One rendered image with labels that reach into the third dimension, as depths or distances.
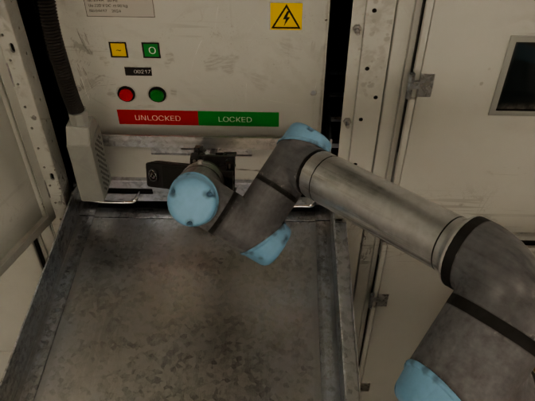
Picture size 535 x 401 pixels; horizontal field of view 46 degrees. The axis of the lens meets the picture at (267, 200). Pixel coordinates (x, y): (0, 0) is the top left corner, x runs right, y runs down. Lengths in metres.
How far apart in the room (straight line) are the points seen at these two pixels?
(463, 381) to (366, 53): 0.62
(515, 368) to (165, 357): 0.65
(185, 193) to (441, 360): 0.42
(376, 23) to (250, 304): 0.56
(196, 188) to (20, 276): 0.80
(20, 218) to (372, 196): 0.82
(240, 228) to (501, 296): 0.40
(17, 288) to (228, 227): 0.83
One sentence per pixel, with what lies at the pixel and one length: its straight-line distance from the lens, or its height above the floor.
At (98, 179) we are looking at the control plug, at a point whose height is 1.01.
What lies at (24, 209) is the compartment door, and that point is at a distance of 1.42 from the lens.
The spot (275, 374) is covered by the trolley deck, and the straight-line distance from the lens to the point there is 1.14.
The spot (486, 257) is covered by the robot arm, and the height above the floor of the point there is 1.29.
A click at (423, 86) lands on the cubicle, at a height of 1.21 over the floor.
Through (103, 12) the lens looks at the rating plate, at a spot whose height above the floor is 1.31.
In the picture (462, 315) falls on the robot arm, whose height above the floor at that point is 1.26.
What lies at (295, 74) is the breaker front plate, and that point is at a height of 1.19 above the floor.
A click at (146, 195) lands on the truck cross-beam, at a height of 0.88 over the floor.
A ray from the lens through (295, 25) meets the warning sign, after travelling 1.15.
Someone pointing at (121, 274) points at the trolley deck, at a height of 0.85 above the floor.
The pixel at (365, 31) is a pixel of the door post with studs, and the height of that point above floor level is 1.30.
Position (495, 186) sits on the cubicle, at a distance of 1.35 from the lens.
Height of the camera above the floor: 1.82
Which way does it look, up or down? 43 degrees down
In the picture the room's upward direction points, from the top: straight up
